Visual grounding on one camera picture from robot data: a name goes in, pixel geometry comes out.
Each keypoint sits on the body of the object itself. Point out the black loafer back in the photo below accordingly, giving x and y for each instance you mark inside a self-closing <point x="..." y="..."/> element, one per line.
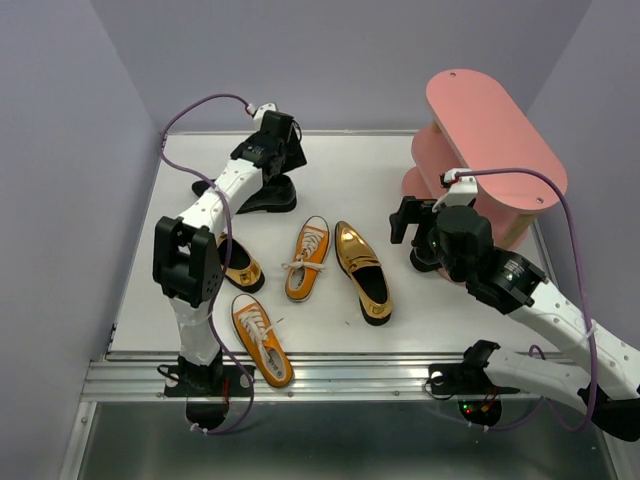
<point x="425" y="259"/>

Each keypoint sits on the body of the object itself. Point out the orange sneaker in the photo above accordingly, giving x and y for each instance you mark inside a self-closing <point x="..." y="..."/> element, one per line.
<point x="256" y="332"/>
<point x="310" y="252"/>

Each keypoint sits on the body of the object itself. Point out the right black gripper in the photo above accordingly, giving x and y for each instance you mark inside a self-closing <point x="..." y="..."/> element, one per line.
<point x="408" y="212"/>

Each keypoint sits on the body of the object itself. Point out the gold loafer left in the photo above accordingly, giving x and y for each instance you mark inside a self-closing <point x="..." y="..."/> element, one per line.
<point x="243" y="271"/>

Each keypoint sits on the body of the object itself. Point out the gold loafer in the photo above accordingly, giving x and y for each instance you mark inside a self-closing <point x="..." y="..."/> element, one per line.
<point x="243" y="271"/>
<point x="361" y="265"/>

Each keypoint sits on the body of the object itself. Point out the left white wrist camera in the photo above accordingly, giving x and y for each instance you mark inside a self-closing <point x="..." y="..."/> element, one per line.
<point x="259" y="112"/>

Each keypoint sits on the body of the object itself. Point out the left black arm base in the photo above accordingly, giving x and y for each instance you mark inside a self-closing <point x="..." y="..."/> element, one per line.
<point x="218" y="380"/>

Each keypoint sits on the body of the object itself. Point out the pink shoe shelf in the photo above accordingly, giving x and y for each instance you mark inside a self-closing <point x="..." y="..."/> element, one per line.
<point x="477" y="125"/>

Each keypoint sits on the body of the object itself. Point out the gold loafer right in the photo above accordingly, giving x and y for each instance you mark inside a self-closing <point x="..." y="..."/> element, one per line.
<point x="361" y="265"/>

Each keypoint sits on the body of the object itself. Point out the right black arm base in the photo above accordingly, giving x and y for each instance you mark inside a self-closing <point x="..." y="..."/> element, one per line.
<point x="467" y="377"/>

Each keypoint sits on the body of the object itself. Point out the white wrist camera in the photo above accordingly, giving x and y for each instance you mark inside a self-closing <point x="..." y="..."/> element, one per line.
<point x="460" y="188"/>
<point x="259" y="112"/>

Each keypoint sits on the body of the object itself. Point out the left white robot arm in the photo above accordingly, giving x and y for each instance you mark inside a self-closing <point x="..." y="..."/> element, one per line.
<point x="186" y="263"/>

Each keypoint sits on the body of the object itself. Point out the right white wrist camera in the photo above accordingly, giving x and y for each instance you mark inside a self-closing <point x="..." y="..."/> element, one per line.
<point x="460" y="188"/>

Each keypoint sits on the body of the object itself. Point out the orange sneaker centre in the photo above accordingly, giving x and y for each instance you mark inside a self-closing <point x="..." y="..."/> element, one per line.
<point x="310" y="252"/>

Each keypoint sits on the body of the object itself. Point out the black loafer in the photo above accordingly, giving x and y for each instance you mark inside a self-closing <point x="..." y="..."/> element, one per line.
<point x="425" y="259"/>
<point x="272" y="195"/>

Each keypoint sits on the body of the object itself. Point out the orange sneaker front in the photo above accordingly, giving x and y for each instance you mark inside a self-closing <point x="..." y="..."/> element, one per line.
<point x="256" y="332"/>

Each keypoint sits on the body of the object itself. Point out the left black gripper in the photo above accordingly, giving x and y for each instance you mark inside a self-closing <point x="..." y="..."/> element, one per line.
<point x="295" y="157"/>

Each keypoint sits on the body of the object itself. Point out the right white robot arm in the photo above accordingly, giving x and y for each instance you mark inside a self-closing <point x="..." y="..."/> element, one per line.
<point x="602" y="380"/>

